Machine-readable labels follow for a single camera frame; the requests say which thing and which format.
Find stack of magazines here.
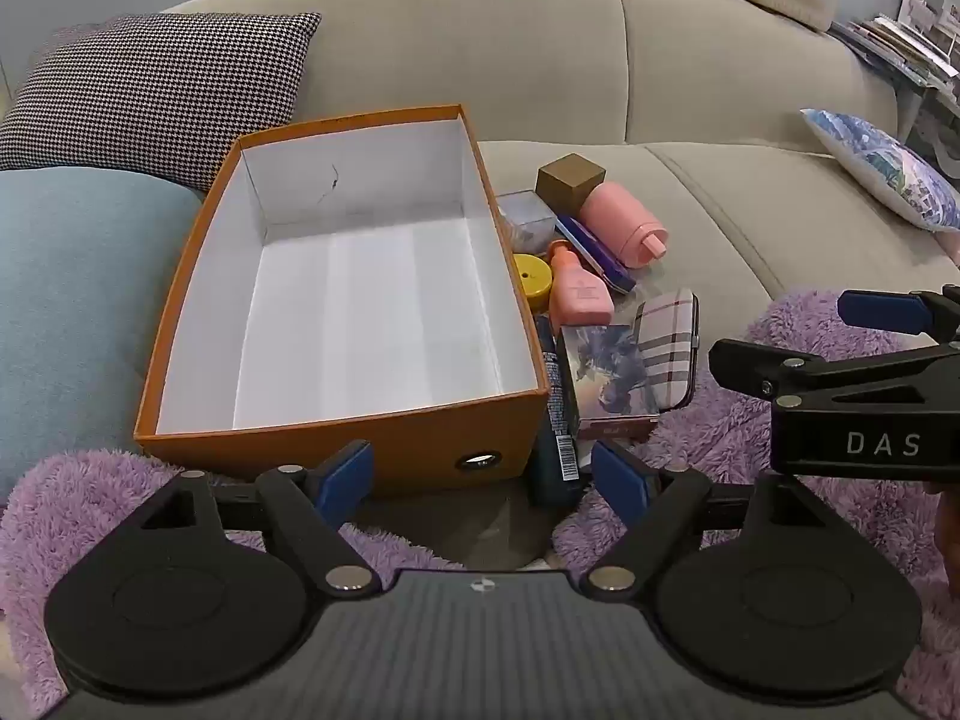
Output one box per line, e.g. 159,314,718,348
829,0,960,91

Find dark blue bottle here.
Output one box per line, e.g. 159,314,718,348
531,315,586,507

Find light blue cushion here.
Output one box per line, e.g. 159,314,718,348
0,165,207,503

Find brown cube box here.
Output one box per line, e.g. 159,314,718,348
535,154,607,212

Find beige sofa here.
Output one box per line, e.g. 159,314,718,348
0,0,960,571

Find orange bottle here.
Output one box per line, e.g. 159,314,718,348
547,240,614,327

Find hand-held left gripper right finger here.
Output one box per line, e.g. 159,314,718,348
585,439,822,602

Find pink bottle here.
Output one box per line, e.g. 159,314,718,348
577,181,668,269

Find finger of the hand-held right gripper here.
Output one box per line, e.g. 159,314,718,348
838,285,960,338
709,337,960,410

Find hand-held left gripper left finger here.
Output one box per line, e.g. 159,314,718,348
139,441,380,602

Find yellow tape measure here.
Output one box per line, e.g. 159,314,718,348
514,253,556,310

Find blue floral pillow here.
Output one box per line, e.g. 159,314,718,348
801,109,960,233

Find picture card box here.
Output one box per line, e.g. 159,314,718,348
559,325,661,443

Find purple fluffy blanket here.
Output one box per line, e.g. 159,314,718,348
0,289,960,720

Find clear plastic box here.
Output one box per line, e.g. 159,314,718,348
495,191,560,254

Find houndstooth pillow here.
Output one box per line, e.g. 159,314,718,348
0,11,323,196

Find orange cardboard box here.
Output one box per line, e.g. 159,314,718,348
133,103,552,497

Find plaid case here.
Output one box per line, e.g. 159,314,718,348
634,289,702,410

